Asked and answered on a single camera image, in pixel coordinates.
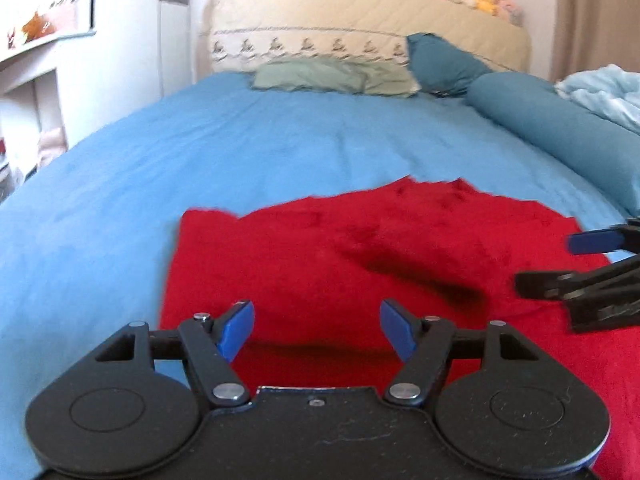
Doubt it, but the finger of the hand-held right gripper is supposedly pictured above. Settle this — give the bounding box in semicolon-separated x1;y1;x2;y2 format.
514;255;640;335
566;217;640;257

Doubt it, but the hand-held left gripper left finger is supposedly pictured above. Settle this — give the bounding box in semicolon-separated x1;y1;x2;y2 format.
95;300;256;411

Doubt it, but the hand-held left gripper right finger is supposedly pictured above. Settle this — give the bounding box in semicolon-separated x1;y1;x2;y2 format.
378;299;542;409

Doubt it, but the red garment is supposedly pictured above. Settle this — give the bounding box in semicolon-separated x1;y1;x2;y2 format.
157;176;640;480

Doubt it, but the teal bolster pillow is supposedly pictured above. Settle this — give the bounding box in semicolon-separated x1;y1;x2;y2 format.
466;71;640;216

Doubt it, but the light blue blanket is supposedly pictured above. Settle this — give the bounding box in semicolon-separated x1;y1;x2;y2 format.
554;64;640;133

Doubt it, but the bed with blue sheet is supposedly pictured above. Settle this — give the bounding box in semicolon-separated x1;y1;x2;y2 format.
0;70;640;480

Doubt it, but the beige curtain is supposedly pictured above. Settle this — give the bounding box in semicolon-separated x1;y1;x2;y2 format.
549;0;640;83

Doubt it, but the green pillow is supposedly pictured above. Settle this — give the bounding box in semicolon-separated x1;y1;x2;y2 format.
250;56;422;98

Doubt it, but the white wardrobe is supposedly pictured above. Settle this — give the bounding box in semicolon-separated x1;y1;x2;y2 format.
92;0;193;111

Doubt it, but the white shelf unit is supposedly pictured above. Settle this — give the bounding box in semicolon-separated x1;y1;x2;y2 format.
0;0;98;196

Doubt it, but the beige quilted headboard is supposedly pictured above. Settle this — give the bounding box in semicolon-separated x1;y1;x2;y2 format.
200;0;532;75

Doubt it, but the orange plush toy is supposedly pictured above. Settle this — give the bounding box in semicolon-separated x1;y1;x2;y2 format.
21;12;57;42

